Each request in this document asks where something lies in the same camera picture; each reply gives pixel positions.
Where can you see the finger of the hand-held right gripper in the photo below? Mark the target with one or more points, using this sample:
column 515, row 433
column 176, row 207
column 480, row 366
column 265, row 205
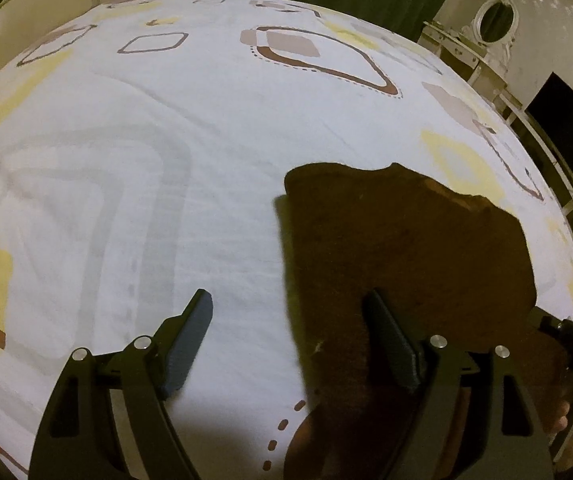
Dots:
column 548, row 321

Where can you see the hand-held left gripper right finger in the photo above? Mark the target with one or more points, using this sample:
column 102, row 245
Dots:
column 391, row 340

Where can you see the white dresser with oval mirror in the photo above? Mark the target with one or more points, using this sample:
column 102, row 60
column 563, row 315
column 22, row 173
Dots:
column 541, row 35

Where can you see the white patterned bed sheet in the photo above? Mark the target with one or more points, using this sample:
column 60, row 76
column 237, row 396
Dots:
column 166, row 185

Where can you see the small brown cloth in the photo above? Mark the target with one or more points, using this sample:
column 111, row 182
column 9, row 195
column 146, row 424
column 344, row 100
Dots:
column 406, row 240

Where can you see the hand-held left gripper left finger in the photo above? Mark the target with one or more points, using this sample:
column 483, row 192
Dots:
column 191, row 340

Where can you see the cream padded headboard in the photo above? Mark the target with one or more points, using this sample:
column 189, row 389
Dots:
column 41, row 10

